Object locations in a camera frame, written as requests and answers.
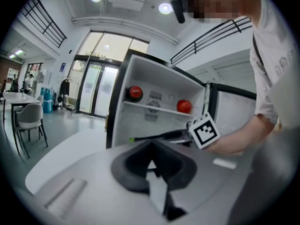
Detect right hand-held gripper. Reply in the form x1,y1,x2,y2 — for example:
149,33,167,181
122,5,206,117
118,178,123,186
167,112,222,150

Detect long dark eggplant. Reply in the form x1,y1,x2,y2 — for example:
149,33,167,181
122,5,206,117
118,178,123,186
128,128,189,143

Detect black fridge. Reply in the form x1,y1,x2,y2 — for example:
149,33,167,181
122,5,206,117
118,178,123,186
105,48,257,150

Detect person's right forearm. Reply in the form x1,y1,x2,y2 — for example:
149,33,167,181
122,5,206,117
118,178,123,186
203,112,277,156

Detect red tomato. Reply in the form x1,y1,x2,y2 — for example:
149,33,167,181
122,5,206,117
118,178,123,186
176,99,193,114

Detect dark bottle with red cap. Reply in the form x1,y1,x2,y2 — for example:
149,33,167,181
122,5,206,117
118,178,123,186
125,85,144,102

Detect glass entrance door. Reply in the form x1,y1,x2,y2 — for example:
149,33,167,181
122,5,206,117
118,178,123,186
75,30,150,120

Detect black balcony railing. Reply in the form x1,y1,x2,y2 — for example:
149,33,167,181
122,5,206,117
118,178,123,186
170,16,253,65
20,0,68,49

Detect clothes rack with dark garment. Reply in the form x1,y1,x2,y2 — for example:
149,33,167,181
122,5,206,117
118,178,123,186
58,77,80,113

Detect person's white shirt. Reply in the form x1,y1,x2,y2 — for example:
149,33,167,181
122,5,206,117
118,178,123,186
248,0,300,132

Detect person's head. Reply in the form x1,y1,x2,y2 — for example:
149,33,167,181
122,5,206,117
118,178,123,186
187,0,262,24

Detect grey chair with black legs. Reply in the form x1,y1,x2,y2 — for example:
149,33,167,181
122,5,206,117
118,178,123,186
15,103,49,159

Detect white table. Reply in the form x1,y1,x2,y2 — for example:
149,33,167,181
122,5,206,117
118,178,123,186
1,92,42,160

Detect black lanyard strap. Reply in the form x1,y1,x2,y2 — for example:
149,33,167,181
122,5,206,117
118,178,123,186
252,35,266,68

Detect black head camera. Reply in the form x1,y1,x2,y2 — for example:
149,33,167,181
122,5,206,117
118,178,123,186
169,0,192,24

